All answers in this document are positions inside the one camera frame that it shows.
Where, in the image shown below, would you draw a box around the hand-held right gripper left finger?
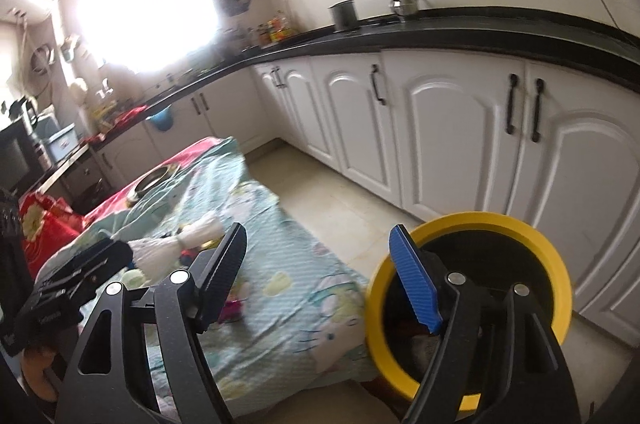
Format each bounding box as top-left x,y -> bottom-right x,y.
59,223 -> 248,424

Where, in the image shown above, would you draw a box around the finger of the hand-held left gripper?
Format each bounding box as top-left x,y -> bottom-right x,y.
36,240 -> 134,301

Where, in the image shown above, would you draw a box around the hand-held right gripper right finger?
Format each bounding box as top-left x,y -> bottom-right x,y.
389,224 -> 583,424

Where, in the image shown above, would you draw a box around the white plastic wrapper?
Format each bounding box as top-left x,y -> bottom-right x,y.
127,213 -> 226,279

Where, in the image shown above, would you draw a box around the yellow-rimmed black trash bin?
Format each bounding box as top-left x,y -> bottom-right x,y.
365,212 -> 573,410

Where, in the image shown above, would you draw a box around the small pink wrapper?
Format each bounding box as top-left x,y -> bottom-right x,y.
220,296 -> 247,323

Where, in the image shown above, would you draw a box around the red printed bag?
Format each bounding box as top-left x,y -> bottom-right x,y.
19,193 -> 87,277

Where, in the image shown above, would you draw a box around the metal bowl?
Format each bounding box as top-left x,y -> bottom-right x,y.
131,166 -> 172,198

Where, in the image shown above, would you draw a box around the red printed cloth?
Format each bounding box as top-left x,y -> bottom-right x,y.
84,135 -> 242,225

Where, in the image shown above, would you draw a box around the grey-blue plastic crate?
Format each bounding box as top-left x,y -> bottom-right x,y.
37,111 -> 82,163

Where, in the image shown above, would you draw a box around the black microwave oven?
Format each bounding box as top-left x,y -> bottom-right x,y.
0,118 -> 37,195

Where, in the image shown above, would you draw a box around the blue hanging plastic basin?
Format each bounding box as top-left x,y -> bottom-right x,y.
146,106 -> 177,133

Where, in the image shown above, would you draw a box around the white kitchen cabinets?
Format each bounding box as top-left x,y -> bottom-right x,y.
95,46 -> 640,345

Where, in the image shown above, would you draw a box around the row of condiment bottles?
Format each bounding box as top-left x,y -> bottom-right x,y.
256,12 -> 297,46

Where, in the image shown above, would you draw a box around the black kitchen countertop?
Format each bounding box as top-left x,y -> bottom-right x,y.
80,6 -> 640,139

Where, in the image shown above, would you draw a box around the dark metal pot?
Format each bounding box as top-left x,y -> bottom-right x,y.
328,0 -> 359,32

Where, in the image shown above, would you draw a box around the steel kettle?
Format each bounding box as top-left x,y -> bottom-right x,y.
389,0 -> 422,23

